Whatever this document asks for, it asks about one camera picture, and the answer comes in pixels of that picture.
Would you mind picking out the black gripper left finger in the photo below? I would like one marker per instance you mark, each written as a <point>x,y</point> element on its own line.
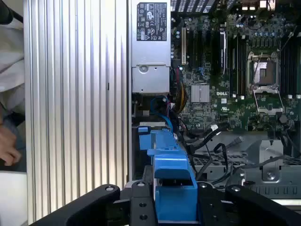
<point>94,207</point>

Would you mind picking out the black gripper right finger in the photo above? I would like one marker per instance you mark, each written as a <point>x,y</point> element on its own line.
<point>254,207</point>

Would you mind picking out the grey metal disk bay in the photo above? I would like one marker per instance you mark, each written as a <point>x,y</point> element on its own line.
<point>235,158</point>

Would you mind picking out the black RAM slot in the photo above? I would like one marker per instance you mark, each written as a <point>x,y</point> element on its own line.
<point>233,70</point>
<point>289,70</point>
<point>298,70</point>
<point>242,70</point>

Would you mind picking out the white expansion slot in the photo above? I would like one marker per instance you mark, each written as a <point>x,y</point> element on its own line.
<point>183,46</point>

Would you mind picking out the person's hand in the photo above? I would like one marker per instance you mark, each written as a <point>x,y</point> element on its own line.
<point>9,148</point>

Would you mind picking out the green motherboard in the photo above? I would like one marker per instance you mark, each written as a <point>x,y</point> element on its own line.
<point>211,113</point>

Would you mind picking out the metal socket cover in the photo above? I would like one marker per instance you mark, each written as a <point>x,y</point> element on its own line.
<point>266,89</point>

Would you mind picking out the silver chipset heatsink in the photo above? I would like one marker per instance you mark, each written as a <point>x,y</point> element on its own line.
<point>200,93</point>

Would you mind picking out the CPU socket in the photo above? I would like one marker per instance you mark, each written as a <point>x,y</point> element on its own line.
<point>264,70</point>

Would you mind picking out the silver power supply unit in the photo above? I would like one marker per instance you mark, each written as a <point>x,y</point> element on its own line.
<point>150,54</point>

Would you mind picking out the seated person in white shirt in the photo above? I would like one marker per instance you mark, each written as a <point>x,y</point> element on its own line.
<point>11,58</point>

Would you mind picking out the black open PC case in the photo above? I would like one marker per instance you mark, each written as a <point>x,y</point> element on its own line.
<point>188,5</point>

